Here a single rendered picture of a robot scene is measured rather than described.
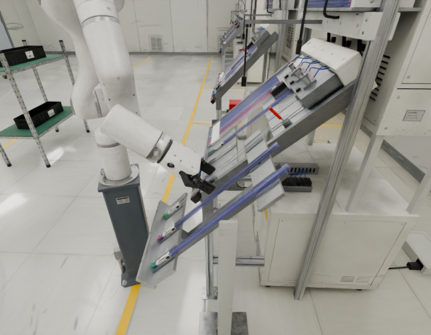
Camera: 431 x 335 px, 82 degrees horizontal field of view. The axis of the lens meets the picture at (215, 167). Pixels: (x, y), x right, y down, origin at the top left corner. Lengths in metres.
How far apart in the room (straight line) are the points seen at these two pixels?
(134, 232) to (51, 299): 0.64
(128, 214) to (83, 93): 0.61
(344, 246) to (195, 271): 0.87
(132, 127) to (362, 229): 1.10
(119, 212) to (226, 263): 0.63
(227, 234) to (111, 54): 0.60
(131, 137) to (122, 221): 0.79
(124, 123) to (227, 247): 0.51
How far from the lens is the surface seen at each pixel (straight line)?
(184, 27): 9.78
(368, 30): 0.89
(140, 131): 0.64
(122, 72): 0.67
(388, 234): 1.45
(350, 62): 0.96
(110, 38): 0.69
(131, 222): 1.38
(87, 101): 1.07
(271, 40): 2.33
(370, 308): 1.78
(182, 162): 0.64
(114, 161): 1.19
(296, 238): 1.31
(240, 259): 1.34
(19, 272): 2.08
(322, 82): 0.97
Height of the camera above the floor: 1.39
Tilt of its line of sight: 32 degrees down
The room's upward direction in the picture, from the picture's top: straight up
